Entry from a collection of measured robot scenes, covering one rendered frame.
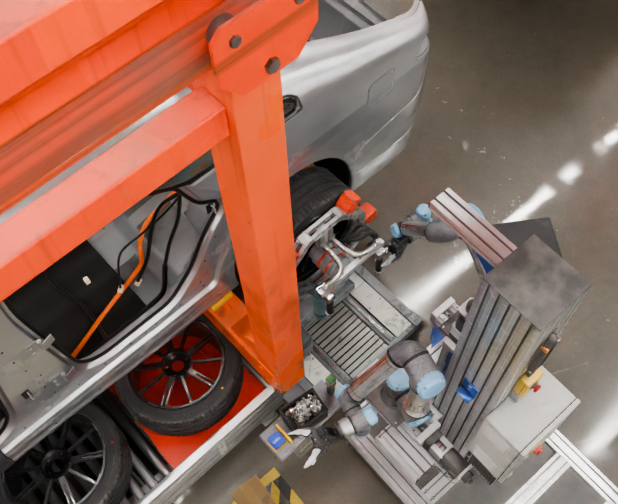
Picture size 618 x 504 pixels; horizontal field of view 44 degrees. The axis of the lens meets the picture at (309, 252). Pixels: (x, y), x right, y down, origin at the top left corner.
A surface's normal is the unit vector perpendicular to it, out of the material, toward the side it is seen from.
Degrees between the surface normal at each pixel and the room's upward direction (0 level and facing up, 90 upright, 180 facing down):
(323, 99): 75
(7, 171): 0
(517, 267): 0
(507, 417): 0
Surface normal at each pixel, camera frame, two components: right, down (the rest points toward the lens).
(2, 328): 0.65, 0.55
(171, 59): -0.02, -0.48
